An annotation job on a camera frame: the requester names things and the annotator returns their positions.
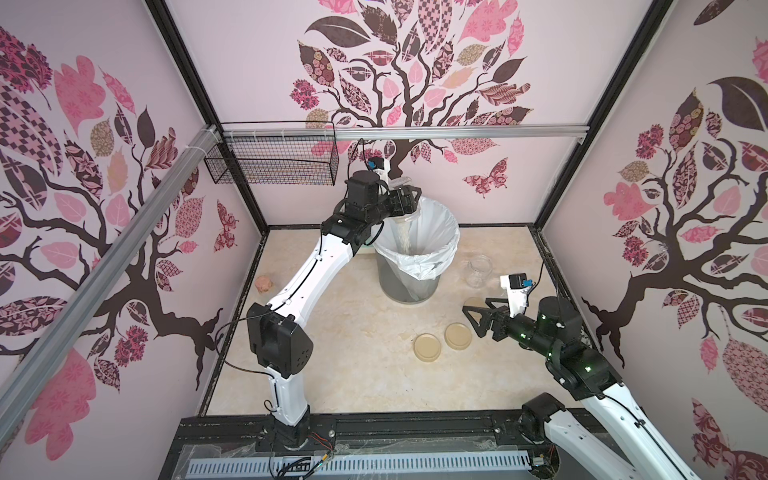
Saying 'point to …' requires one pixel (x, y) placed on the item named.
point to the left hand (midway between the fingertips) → (408, 196)
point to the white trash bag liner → (419, 248)
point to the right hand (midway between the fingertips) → (478, 302)
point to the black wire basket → (277, 153)
